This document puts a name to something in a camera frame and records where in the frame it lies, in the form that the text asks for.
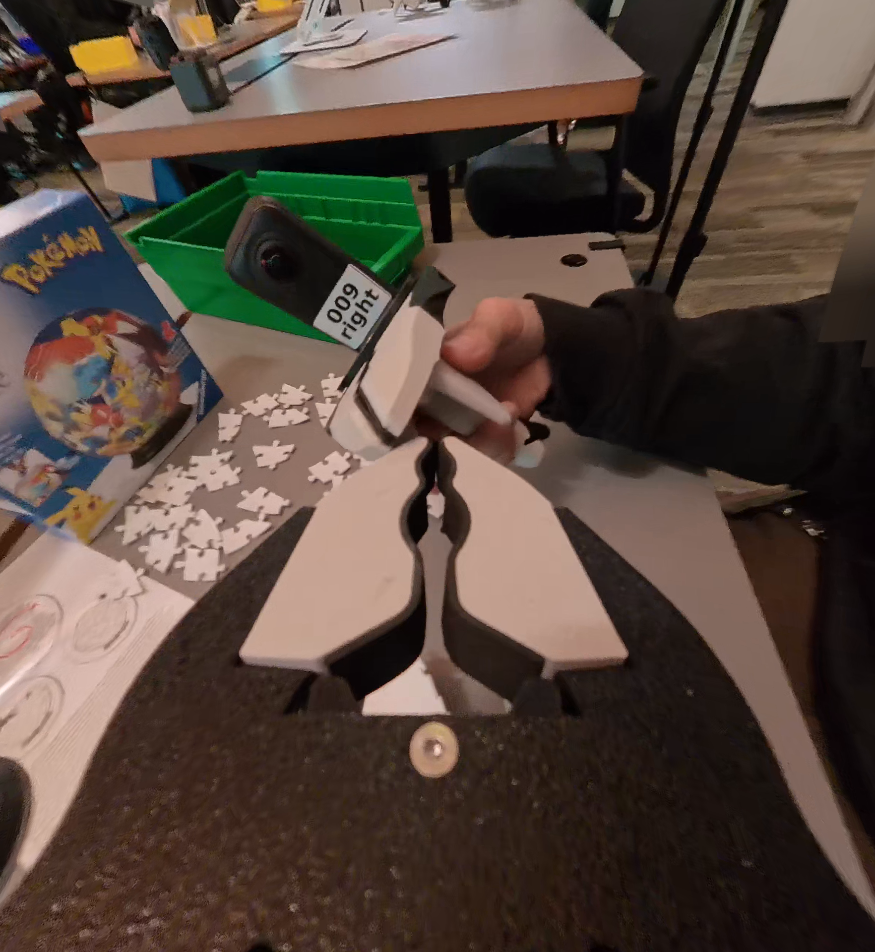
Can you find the pile of white puzzle pieces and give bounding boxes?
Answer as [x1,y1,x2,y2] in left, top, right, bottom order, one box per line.
[114,372,379,585]

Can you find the small yellow bin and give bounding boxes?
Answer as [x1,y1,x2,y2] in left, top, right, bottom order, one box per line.
[69,36,137,75]

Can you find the printed puzzle instruction leaflet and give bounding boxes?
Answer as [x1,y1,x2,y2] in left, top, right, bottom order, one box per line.
[0,532,196,871]

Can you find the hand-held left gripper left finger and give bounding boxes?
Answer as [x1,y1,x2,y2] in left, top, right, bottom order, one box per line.
[238,437,437,699]

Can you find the white paper sheets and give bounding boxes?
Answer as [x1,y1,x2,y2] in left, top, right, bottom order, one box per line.
[281,26,457,71]

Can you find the grey table with wooden edge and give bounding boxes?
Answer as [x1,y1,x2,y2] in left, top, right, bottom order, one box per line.
[78,0,645,202]

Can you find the blue puzzle box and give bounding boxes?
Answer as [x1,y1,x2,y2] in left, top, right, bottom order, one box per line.
[0,188,224,547]

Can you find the green object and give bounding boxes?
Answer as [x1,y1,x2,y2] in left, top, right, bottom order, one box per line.
[124,170,425,345]

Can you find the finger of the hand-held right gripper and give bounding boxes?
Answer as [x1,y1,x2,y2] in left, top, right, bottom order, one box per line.
[326,388,410,462]
[365,305,447,440]

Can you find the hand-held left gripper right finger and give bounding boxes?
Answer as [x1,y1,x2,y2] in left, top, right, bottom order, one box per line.
[439,437,629,702]

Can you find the black folding chair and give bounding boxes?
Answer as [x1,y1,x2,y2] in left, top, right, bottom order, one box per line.
[465,0,729,239]

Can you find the person's right hand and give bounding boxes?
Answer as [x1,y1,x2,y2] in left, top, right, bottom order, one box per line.
[441,296,555,422]

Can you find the dark pen cup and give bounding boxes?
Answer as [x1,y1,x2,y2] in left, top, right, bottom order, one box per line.
[168,48,232,114]

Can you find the cluttered wooden desk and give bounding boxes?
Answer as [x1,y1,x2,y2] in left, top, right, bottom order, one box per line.
[0,11,305,86]

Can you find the black tripod legs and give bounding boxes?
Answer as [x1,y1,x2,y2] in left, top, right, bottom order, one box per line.
[631,0,790,298]

